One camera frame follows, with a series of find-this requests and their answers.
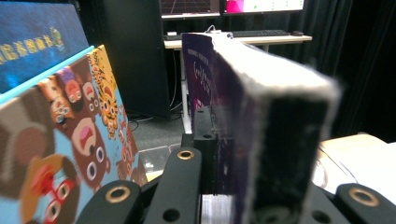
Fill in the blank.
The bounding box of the black curtain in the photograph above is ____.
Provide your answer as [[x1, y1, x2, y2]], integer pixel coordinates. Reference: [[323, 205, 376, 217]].
[[306, 0, 396, 144]]

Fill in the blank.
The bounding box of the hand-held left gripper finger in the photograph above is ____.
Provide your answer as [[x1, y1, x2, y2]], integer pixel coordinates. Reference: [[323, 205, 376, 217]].
[[181, 106, 219, 196]]

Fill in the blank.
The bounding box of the black computer tower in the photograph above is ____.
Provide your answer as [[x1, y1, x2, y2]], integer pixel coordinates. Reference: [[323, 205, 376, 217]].
[[102, 0, 172, 120]]

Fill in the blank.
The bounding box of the dark blue picture book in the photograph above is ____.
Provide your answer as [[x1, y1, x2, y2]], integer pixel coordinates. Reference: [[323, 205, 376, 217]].
[[0, 1, 92, 95]]

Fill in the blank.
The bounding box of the black keyboard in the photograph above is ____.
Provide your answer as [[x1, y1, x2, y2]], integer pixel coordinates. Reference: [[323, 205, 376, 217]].
[[232, 29, 291, 38]]

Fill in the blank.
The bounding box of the light blue green picture book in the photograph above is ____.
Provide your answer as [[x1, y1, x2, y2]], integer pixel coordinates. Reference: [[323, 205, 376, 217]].
[[0, 44, 149, 224]]

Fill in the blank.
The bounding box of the bright screen monitor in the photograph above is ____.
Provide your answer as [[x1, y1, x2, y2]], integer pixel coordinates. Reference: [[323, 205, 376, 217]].
[[221, 0, 306, 16]]

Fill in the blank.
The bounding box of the dark screen monitor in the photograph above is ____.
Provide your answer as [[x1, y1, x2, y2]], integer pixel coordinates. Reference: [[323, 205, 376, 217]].
[[159, 0, 221, 21]]

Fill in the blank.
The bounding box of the clear acrylic book rack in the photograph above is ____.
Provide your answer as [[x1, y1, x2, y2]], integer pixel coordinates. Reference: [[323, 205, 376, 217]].
[[136, 143, 189, 183]]

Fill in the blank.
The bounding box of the thick dark purple book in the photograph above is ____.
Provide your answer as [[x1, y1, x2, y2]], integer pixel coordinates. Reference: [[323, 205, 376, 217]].
[[181, 32, 343, 224]]

